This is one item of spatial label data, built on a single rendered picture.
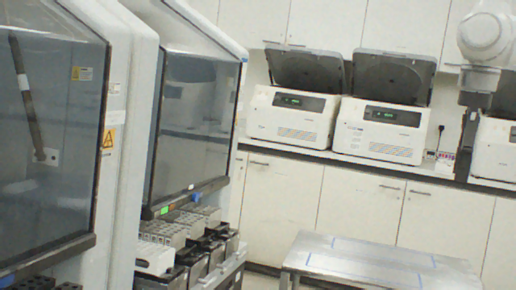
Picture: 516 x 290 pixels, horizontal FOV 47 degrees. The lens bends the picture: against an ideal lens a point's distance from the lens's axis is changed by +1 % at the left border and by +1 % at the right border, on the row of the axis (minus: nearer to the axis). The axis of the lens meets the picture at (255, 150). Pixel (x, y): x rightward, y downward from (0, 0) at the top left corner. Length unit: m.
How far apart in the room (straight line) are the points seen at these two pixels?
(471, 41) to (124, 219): 0.88
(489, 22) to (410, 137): 2.49
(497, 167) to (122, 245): 2.69
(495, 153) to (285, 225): 1.36
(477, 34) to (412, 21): 2.75
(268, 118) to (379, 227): 0.99
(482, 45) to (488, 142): 2.48
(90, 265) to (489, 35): 0.97
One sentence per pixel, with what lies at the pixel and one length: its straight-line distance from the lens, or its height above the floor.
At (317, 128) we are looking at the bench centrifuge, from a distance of 3.79.
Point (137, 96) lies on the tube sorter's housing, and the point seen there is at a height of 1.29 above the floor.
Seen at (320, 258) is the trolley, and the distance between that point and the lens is 1.92.
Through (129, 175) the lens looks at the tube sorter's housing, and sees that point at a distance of 1.46.
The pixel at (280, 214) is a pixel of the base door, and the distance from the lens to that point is 3.93.
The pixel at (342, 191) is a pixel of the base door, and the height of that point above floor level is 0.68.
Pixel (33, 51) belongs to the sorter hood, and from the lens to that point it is 1.08.
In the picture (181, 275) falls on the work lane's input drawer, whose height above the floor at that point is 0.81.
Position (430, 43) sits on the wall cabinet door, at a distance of 4.02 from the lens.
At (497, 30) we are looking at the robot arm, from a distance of 1.29.
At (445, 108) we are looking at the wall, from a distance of 4.35.
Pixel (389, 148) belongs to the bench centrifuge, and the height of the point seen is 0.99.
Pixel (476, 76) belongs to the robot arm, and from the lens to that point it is 1.48.
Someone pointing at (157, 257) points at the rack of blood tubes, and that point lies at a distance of 1.60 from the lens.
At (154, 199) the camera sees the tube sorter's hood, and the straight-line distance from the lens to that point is 1.58.
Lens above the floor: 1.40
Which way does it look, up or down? 8 degrees down
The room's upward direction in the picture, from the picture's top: 8 degrees clockwise
